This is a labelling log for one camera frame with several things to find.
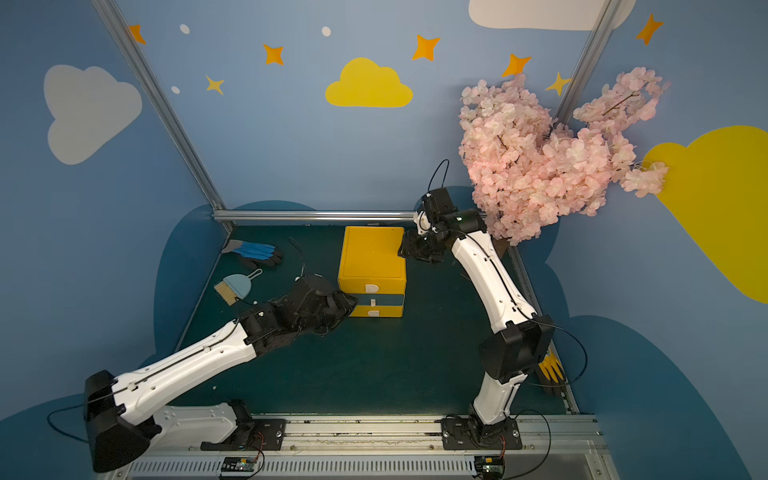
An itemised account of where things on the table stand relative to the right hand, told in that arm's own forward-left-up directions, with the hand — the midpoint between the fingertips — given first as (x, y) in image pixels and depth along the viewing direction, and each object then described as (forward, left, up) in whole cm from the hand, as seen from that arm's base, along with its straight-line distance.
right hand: (410, 251), depth 80 cm
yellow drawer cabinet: (-3, +11, -5) cm, 12 cm away
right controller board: (-45, -22, -29) cm, 58 cm away
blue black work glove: (+15, +56, -24) cm, 63 cm away
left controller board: (-49, +40, -26) cm, 68 cm away
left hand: (-15, +12, -2) cm, 19 cm away
